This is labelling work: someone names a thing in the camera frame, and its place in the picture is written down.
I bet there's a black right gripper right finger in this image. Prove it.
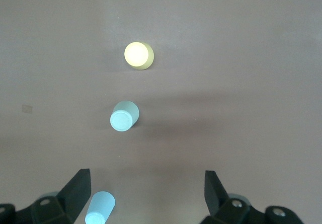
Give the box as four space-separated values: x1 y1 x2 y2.
198 170 305 224

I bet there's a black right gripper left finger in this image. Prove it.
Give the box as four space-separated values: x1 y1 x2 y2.
0 168 91 224

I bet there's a pale green plastic cup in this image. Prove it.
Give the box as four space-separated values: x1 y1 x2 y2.
109 100 140 132

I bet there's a yellow plastic cup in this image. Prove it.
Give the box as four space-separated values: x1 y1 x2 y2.
124 41 154 71

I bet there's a light blue plastic cup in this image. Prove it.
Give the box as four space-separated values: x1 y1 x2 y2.
85 190 116 224

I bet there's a brown table cover sheet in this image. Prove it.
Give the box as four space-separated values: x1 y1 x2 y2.
0 0 322 224

